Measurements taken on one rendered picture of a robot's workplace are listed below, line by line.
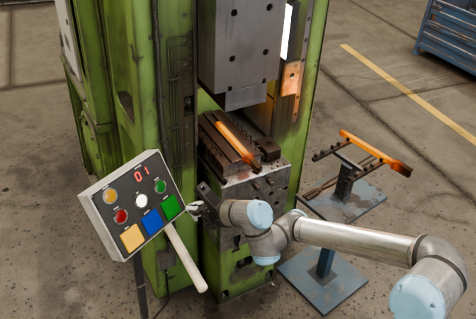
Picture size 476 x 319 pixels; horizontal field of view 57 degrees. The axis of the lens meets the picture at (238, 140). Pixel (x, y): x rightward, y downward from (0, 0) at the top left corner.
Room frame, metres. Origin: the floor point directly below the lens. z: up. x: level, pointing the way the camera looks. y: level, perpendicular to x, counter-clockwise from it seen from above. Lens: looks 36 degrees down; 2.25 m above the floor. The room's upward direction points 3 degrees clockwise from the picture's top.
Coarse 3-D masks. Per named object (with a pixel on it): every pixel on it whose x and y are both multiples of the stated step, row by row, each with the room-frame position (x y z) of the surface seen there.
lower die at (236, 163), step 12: (204, 120) 1.89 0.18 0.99; (204, 132) 1.79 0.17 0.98; (216, 132) 1.78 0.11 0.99; (240, 132) 1.79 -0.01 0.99; (204, 144) 1.70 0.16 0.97; (216, 144) 1.69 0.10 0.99; (228, 144) 1.69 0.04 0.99; (252, 144) 1.70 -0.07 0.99; (216, 156) 1.61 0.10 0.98; (228, 156) 1.60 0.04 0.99; (240, 156) 1.60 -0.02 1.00; (228, 168) 1.55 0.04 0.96; (240, 168) 1.58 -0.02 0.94
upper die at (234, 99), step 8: (200, 80) 1.73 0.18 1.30; (248, 88) 1.59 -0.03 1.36; (256, 88) 1.61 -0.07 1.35; (264, 88) 1.63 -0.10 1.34; (216, 96) 1.60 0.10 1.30; (224, 96) 1.54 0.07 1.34; (232, 96) 1.55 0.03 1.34; (240, 96) 1.57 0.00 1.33; (248, 96) 1.59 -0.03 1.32; (256, 96) 1.61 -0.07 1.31; (264, 96) 1.63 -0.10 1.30; (224, 104) 1.54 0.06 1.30; (232, 104) 1.55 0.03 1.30; (240, 104) 1.57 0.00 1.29; (248, 104) 1.59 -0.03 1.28
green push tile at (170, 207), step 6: (168, 198) 1.25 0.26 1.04; (174, 198) 1.26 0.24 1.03; (162, 204) 1.22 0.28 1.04; (168, 204) 1.23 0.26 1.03; (174, 204) 1.25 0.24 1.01; (162, 210) 1.21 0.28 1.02; (168, 210) 1.22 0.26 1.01; (174, 210) 1.23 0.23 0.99; (180, 210) 1.25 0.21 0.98; (168, 216) 1.20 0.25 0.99
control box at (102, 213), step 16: (144, 160) 1.29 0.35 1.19; (160, 160) 1.33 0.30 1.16; (112, 176) 1.20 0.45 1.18; (128, 176) 1.21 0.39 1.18; (160, 176) 1.29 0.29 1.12; (96, 192) 1.10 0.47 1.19; (128, 192) 1.17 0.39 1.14; (144, 192) 1.21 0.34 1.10; (160, 192) 1.25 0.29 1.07; (176, 192) 1.29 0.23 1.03; (96, 208) 1.06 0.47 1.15; (112, 208) 1.10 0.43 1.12; (128, 208) 1.13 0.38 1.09; (144, 208) 1.17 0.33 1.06; (160, 208) 1.21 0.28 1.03; (96, 224) 1.06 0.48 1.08; (112, 224) 1.06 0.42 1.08; (128, 224) 1.09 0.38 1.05; (112, 240) 1.02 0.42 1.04; (144, 240) 1.09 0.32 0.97; (112, 256) 1.03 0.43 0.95; (128, 256) 1.02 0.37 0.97
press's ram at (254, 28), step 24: (216, 0) 1.51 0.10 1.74; (240, 0) 1.56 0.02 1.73; (264, 0) 1.61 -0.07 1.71; (216, 24) 1.51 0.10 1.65; (240, 24) 1.56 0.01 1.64; (264, 24) 1.61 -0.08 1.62; (216, 48) 1.51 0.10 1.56; (240, 48) 1.56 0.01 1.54; (264, 48) 1.62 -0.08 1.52; (216, 72) 1.51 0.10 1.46; (240, 72) 1.57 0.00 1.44; (264, 72) 1.62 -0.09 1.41
